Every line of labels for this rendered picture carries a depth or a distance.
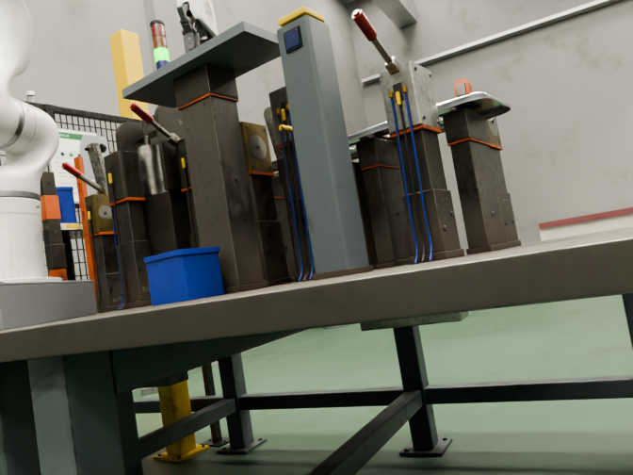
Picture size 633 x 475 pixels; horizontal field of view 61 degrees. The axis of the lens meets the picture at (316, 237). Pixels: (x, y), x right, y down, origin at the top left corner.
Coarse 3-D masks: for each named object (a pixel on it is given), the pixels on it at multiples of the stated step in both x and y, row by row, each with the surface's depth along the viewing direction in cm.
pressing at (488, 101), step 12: (468, 96) 102; (480, 96) 102; (492, 96) 103; (444, 108) 105; (456, 108) 110; (468, 108) 112; (480, 108) 113; (492, 108) 115; (504, 108) 115; (360, 132) 116; (372, 132) 114; (384, 132) 120; (444, 132) 125; (276, 168) 140
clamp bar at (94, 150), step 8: (96, 144) 164; (104, 144) 167; (88, 152) 165; (96, 152) 164; (104, 152) 167; (96, 160) 163; (96, 168) 164; (104, 168) 165; (96, 176) 165; (104, 176) 164; (104, 184) 164
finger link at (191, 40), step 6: (180, 18) 104; (186, 18) 104; (186, 24) 105; (186, 30) 105; (186, 36) 105; (192, 36) 105; (198, 36) 106; (186, 42) 106; (192, 42) 105; (198, 42) 106; (186, 48) 106; (192, 48) 105
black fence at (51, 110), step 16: (48, 112) 213; (64, 112) 219; (80, 112) 225; (96, 112) 231; (0, 160) 197; (64, 240) 209; (48, 272) 204; (80, 272) 214; (208, 368) 255; (208, 384) 254
